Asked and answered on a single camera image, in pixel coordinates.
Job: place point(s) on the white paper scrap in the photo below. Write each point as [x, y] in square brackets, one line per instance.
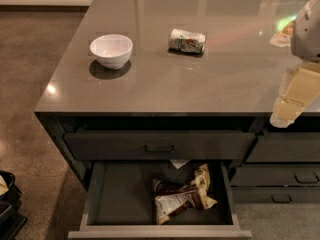
[179, 163]

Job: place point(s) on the grey counter cabinet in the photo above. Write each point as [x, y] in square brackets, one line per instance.
[230, 86]

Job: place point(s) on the top left drawer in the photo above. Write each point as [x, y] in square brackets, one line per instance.
[158, 145]

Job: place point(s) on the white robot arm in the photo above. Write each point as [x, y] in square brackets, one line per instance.
[302, 34]

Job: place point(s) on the bottom right drawer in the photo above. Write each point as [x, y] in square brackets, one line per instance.
[278, 195]

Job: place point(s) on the white ceramic bowl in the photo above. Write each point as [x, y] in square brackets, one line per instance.
[112, 51]

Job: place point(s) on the middle right drawer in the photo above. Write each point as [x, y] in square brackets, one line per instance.
[276, 175]

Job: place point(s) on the open middle drawer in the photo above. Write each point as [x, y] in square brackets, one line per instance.
[153, 200]

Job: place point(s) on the brown chip bag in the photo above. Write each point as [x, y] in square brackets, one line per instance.
[172, 199]

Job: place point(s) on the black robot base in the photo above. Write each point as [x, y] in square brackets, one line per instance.
[11, 221]

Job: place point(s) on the crushed white green can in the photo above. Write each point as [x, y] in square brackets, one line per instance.
[186, 42]

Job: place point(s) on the top right drawer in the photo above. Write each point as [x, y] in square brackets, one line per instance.
[276, 147]

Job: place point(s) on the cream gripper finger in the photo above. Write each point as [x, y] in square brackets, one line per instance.
[300, 86]

